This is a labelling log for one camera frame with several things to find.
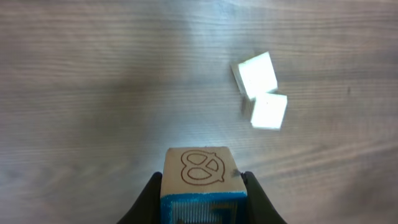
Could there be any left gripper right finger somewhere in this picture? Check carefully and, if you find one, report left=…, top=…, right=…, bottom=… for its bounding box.
left=241, top=171, right=287, bottom=224

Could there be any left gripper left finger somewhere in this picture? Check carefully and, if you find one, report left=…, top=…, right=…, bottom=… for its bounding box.
left=117, top=172, right=162, bottom=224

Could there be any blue wooden block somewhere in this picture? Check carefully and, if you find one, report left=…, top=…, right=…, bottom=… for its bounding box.
left=160, top=147, right=248, bottom=224

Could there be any red edged wooden block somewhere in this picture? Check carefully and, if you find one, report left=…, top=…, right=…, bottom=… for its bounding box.
left=242, top=93, right=287, bottom=130

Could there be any green edged wooden block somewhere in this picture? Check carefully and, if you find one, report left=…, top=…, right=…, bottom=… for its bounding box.
left=231, top=52, right=278, bottom=100

